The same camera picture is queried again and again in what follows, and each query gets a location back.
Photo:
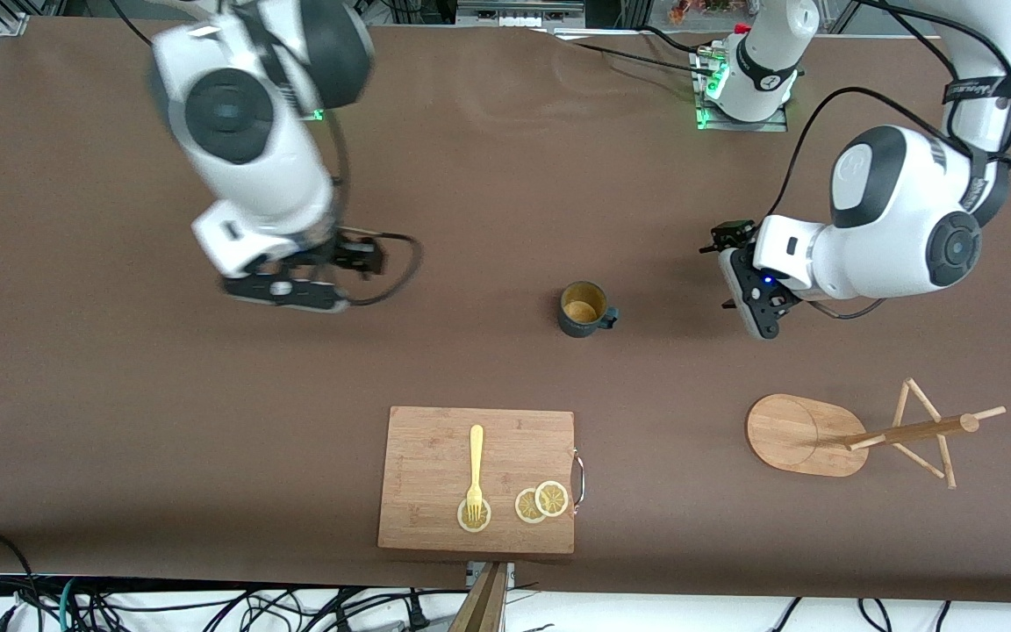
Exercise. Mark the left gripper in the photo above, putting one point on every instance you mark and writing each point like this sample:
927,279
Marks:
731,235

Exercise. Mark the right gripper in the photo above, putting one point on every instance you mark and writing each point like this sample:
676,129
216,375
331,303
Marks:
349,254

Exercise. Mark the teal ribbed mug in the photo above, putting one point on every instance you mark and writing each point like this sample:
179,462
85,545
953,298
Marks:
580,326

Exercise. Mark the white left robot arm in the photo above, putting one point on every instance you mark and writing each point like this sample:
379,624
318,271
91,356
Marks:
900,219

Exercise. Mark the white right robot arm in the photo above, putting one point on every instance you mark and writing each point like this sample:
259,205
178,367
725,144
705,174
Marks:
233,114

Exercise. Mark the wooden mug rack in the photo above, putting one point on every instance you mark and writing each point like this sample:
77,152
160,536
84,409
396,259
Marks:
795,434

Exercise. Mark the brown table cloth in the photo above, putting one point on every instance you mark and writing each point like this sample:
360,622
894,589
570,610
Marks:
505,369

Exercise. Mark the bamboo cutting board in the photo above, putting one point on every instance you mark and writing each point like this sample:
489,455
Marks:
426,456

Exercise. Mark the grey power strip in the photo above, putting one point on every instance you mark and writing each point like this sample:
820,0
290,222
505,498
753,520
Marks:
514,16

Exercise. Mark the lemon slice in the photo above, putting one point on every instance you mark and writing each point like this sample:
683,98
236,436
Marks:
525,507
551,499
484,519

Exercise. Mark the yellow plastic fork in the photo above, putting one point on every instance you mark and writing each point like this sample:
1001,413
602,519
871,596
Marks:
476,456

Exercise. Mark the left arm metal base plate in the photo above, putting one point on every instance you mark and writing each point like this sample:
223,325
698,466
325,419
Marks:
742,126

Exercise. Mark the grey metal bracket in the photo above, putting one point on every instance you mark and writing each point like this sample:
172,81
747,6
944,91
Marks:
473,572

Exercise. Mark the wooden post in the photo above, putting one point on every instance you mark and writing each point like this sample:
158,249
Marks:
483,606

